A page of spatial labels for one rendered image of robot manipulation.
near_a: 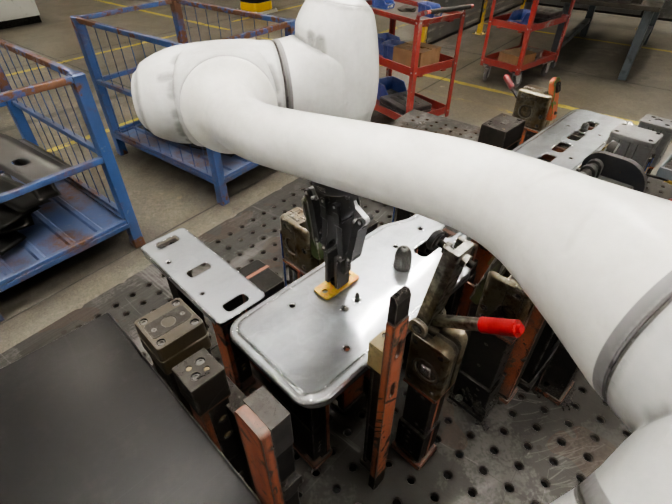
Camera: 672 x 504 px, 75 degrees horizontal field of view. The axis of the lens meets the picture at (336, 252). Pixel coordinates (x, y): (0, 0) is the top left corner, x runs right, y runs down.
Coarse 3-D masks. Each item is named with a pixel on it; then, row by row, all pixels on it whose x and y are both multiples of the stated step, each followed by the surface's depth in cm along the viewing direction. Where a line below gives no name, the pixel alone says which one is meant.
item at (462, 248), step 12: (432, 240) 55; (456, 240) 55; (444, 252) 54; (456, 252) 53; (468, 252) 54; (444, 264) 54; (456, 264) 53; (468, 264) 53; (444, 276) 55; (456, 276) 57; (432, 288) 58; (444, 288) 56; (432, 300) 59; (444, 300) 60; (420, 312) 62; (432, 312) 60
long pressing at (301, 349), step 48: (528, 144) 123; (576, 144) 123; (384, 240) 89; (288, 288) 79; (384, 288) 78; (240, 336) 70; (288, 336) 70; (336, 336) 70; (288, 384) 64; (336, 384) 63
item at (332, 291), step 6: (354, 276) 80; (324, 282) 79; (330, 282) 79; (348, 282) 79; (318, 288) 77; (324, 288) 77; (330, 288) 77; (342, 288) 77; (318, 294) 77; (324, 294) 76; (330, 294) 76; (336, 294) 76
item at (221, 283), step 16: (160, 240) 89; (192, 240) 89; (160, 256) 85; (176, 256) 85; (192, 256) 85; (208, 256) 85; (176, 272) 82; (208, 272) 82; (224, 272) 82; (192, 288) 78; (208, 288) 78; (224, 288) 78; (240, 288) 78; (256, 288) 78; (208, 304) 75; (224, 320) 73
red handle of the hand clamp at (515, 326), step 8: (432, 320) 63; (440, 320) 62; (448, 320) 60; (456, 320) 59; (464, 320) 58; (472, 320) 58; (480, 320) 56; (488, 320) 55; (496, 320) 55; (504, 320) 54; (512, 320) 53; (456, 328) 60; (464, 328) 59; (472, 328) 58; (480, 328) 56; (488, 328) 55; (496, 328) 54; (504, 328) 53; (512, 328) 52; (520, 328) 52; (512, 336) 53
